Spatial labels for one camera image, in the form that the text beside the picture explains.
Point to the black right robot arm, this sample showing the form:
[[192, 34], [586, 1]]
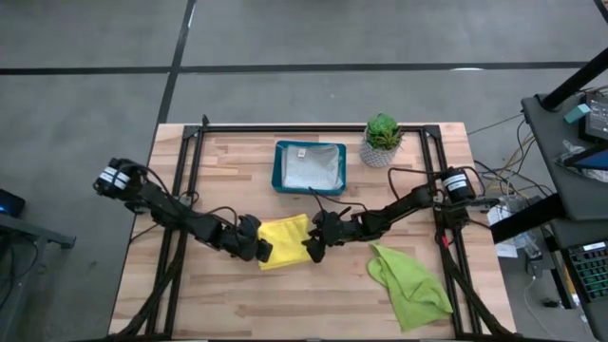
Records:
[[408, 202]]

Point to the clear plastic bag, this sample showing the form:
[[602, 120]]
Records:
[[570, 151]]

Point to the green microfiber towel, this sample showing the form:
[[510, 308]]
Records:
[[408, 285]]

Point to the grey waffle towel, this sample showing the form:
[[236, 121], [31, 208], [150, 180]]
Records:
[[311, 166]]

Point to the white paper sheet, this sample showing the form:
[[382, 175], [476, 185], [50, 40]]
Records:
[[508, 248]]

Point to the yellow microfiber towel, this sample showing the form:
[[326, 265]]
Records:
[[285, 242]]

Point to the black device with blue light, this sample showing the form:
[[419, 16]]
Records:
[[12, 204]]

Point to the black side desk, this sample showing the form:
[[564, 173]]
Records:
[[546, 142]]

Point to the black power adapter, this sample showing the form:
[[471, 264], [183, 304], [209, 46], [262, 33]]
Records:
[[534, 261]]

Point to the backlit computer keyboard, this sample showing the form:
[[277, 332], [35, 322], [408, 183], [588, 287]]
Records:
[[591, 271]]

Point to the black slanted pole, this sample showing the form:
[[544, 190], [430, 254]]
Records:
[[570, 83]]

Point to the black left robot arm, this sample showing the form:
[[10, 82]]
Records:
[[161, 209]]

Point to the dark tablet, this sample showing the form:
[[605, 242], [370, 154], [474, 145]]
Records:
[[591, 160]]

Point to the dark desk monitor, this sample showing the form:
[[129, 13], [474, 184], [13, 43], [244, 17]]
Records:
[[598, 116]]

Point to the teal plastic bin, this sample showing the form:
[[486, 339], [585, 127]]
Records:
[[276, 183]]

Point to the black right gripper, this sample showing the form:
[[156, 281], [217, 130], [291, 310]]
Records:
[[332, 228]]

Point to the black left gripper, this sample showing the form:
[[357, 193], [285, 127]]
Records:
[[244, 237]]

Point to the potted succulent plant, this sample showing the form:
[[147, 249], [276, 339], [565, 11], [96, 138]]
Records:
[[382, 133]]

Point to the grey power strip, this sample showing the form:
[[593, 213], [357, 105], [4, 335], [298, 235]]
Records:
[[489, 204]]

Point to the black aluminium frame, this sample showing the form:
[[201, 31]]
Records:
[[261, 128]]

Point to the grey metal stand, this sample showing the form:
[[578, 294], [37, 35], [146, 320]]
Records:
[[28, 235]]

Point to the small teal box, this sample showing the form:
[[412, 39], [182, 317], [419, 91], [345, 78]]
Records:
[[576, 114]]

